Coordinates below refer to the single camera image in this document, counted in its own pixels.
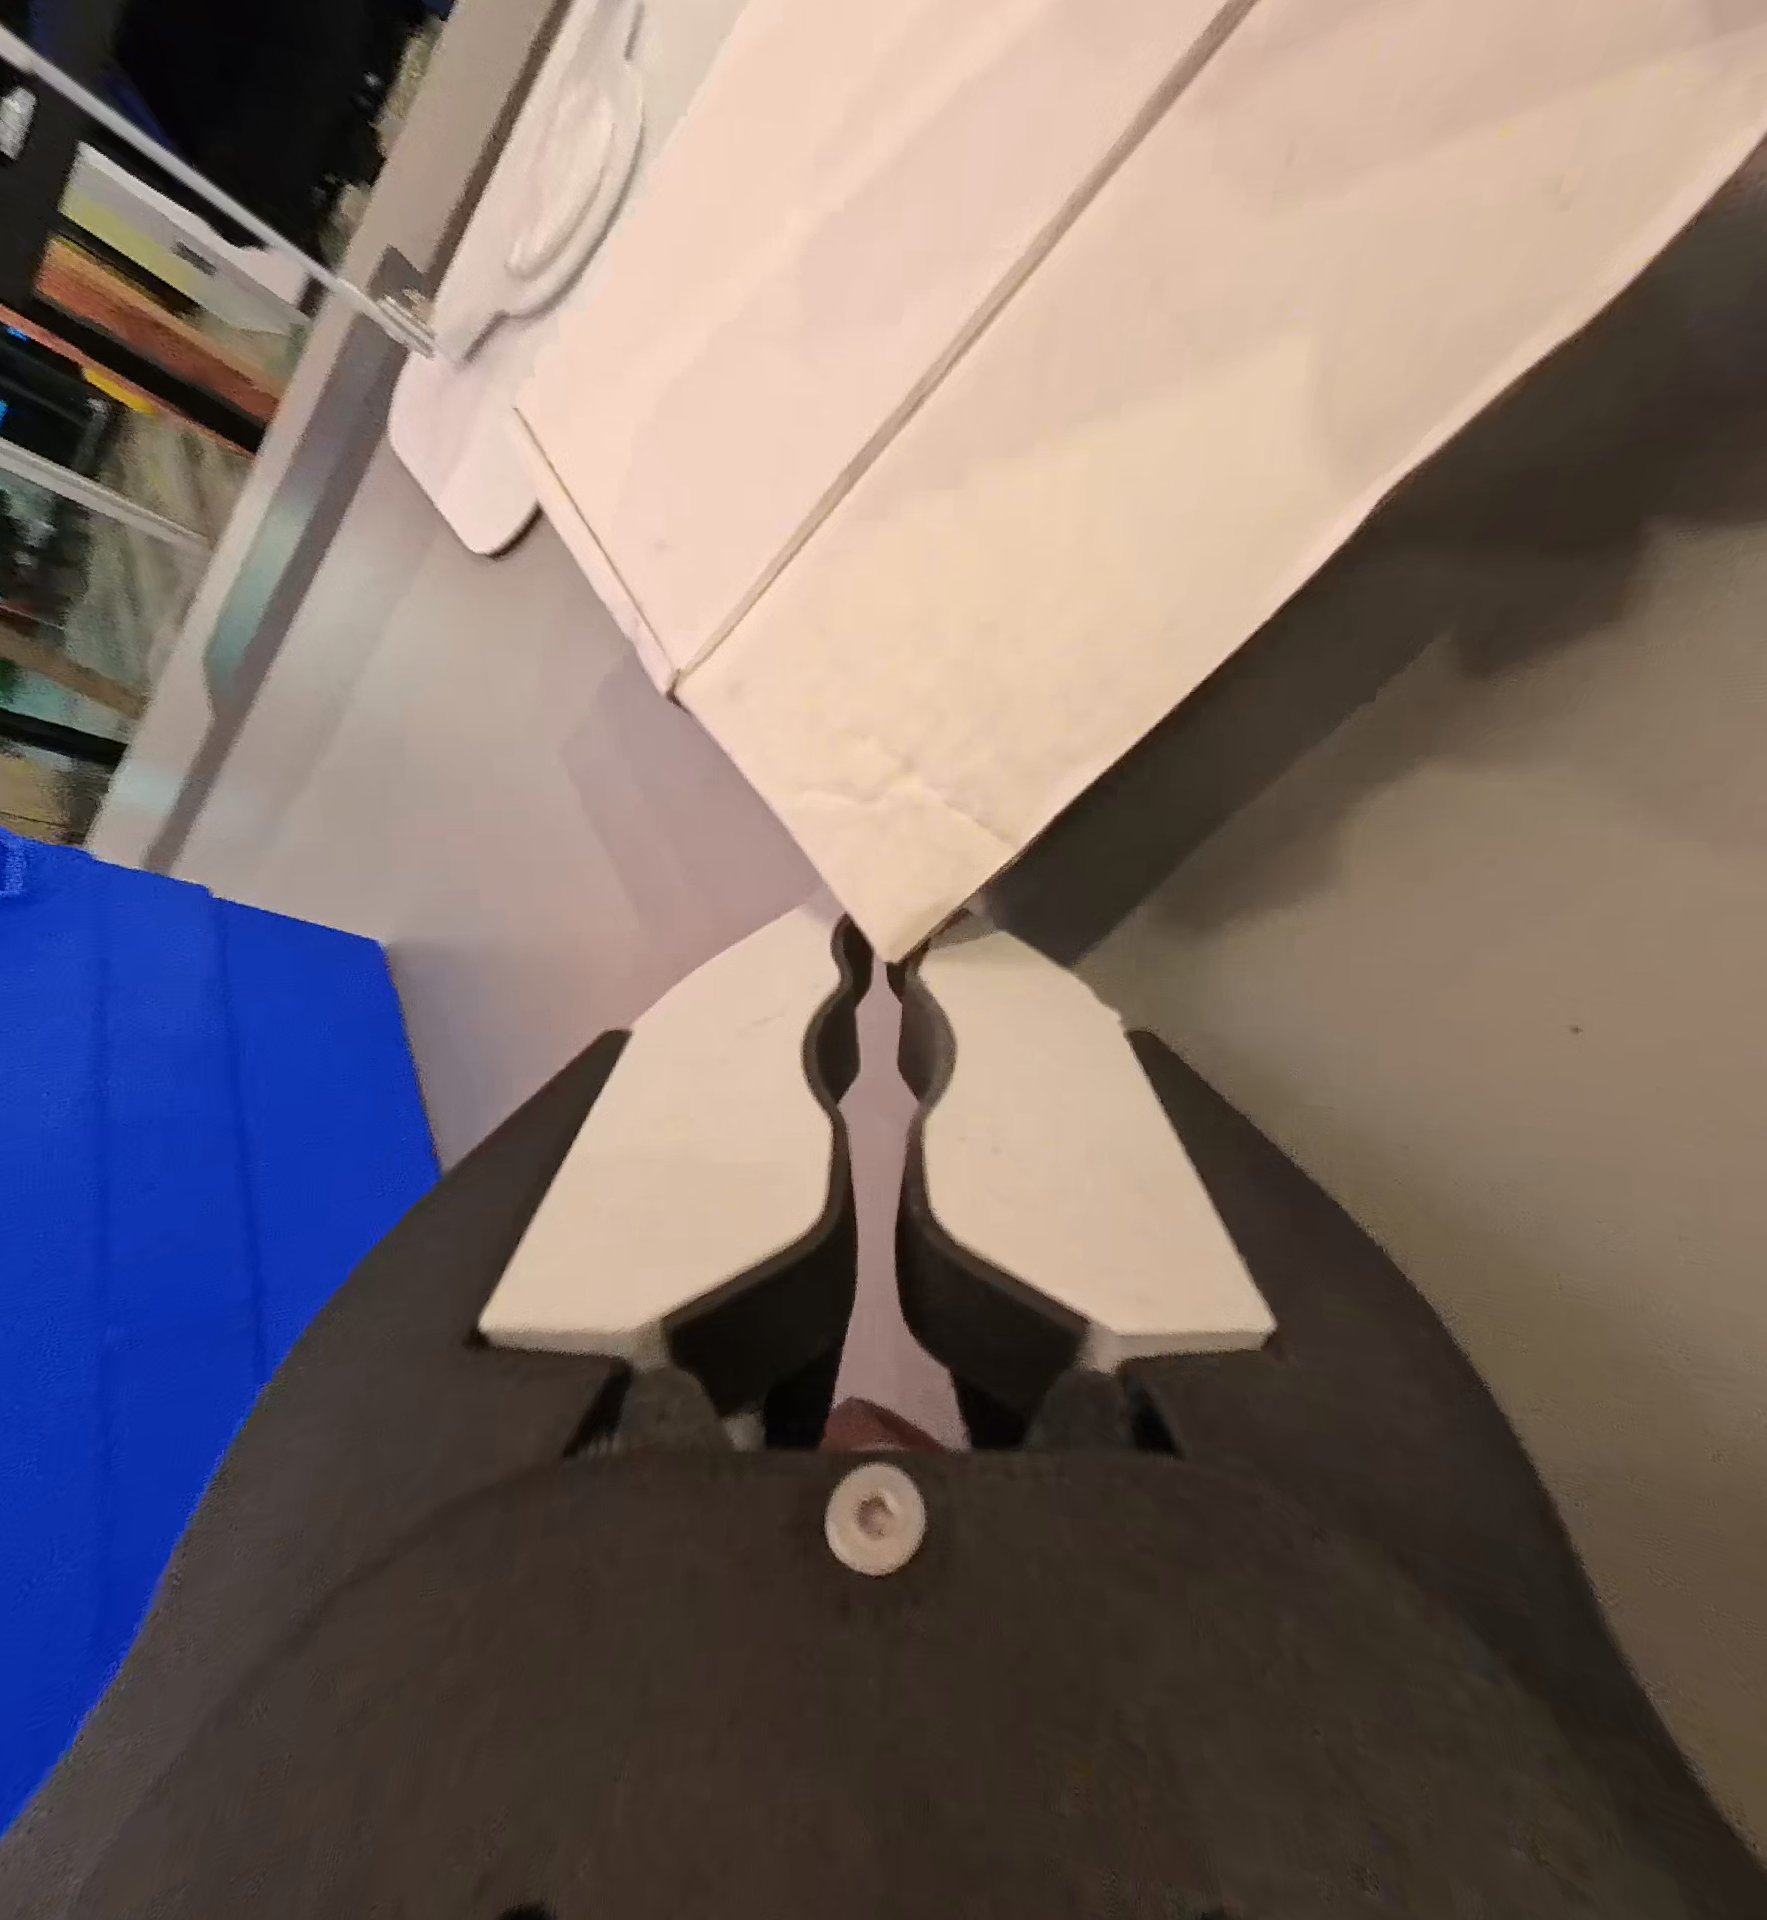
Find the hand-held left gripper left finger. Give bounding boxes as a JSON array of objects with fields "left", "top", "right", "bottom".
[{"left": 479, "top": 902, "right": 874, "bottom": 1420}]

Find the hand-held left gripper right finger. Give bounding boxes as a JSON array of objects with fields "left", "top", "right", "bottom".
[{"left": 894, "top": 924, "right": 1276, "bottom": 1447}]

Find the blue plastic bin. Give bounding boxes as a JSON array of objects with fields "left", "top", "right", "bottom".
[{"left": 0, "top": 804, "right": 445, "bottom": 1914}]

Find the white cardboard box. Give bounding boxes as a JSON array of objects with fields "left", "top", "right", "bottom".
[{"left": 512, "top": 0, "right": 1767, "bottom": 969}]

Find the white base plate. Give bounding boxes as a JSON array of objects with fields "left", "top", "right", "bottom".
[{"left": 386, "top": 0, "right": 645, "bottom": 568}]

